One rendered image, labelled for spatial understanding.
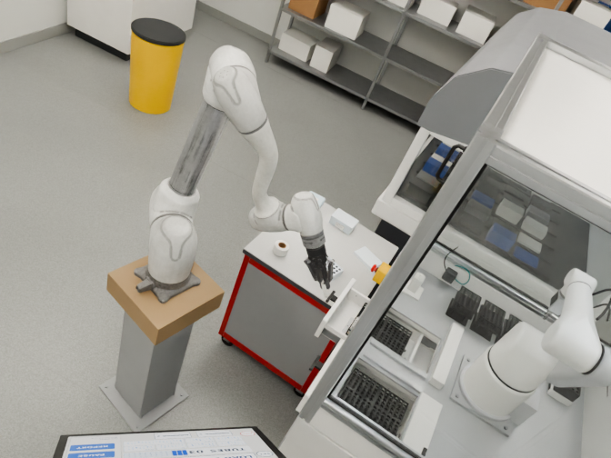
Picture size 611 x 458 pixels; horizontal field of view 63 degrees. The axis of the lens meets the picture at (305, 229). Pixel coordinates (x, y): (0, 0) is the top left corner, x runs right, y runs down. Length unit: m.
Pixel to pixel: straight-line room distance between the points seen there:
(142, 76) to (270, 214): 2.62
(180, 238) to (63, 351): 1.22
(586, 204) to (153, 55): 3.58
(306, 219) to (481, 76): 1.00
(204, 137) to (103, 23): 3.49
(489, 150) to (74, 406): 2.17
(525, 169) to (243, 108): 0.82
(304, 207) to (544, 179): 1.02
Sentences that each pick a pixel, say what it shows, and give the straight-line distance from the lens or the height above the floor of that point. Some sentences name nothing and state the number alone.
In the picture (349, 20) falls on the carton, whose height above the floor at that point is 0.78.
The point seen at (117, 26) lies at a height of 0.31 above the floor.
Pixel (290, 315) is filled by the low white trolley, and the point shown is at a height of 0.54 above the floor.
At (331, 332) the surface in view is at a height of 0.87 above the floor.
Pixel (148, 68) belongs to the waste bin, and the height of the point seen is 0.41.
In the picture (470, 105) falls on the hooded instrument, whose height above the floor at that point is 1.56.
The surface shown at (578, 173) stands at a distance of 1.08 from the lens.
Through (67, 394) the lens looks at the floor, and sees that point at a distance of 2.65.
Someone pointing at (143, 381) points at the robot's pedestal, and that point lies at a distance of 2.31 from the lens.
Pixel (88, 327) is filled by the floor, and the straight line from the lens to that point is 2.84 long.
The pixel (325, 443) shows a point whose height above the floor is 0.91.
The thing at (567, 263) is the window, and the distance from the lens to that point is 1.04.
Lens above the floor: 2.33
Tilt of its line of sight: 39 degrees down
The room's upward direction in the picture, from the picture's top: 23 degrees clockwise
